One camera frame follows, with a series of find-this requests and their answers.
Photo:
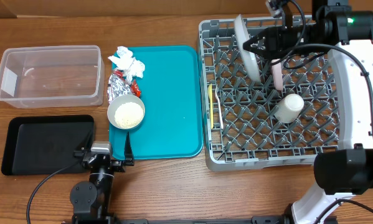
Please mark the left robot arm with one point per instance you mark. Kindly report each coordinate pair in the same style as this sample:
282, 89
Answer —
91, 198

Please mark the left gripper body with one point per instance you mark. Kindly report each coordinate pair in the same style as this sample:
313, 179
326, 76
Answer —
115, 165

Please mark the pink plate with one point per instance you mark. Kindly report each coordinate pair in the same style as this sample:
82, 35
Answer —
276, 71

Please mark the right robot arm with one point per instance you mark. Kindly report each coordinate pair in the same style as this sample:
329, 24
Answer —
346, 36

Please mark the crumpled silver foil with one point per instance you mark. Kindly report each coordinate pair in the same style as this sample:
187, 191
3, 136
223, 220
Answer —
117, 86

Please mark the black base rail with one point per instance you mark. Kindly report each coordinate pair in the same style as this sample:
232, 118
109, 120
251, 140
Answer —
186, 221

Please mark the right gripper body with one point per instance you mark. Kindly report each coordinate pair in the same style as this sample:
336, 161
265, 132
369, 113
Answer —
280, 42

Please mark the white plastic fork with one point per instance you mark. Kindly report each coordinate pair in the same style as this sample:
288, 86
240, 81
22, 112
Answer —
219, 107

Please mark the black plastic tray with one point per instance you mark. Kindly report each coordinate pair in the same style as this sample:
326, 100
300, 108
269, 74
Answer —
43, 144

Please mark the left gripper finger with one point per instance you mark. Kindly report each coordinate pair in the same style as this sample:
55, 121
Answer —
128, 153
88, 141

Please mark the red wrapper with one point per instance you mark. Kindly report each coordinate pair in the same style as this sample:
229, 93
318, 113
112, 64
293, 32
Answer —
132, 85

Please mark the white cup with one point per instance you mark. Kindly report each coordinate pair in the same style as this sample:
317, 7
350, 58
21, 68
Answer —
289, 108

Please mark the crumpled white tissue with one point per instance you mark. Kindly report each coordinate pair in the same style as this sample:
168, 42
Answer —
125, 61

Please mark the grey bowl with rice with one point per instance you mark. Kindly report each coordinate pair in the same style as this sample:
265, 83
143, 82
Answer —
126, 112

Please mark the clear plastic bin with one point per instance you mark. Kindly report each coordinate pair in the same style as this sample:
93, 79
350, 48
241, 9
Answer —
52, 76

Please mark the grey plate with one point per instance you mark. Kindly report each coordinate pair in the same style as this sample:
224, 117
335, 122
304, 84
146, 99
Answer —
249, 59

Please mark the teal plastic tray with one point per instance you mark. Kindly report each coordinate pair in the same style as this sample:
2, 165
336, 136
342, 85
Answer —
170, 90

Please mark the yellow plastic fork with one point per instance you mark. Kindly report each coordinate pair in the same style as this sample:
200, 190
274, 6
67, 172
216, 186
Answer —
211, 110

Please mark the grey dishwasher rack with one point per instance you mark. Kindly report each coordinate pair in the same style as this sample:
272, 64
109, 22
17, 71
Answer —
252, 138

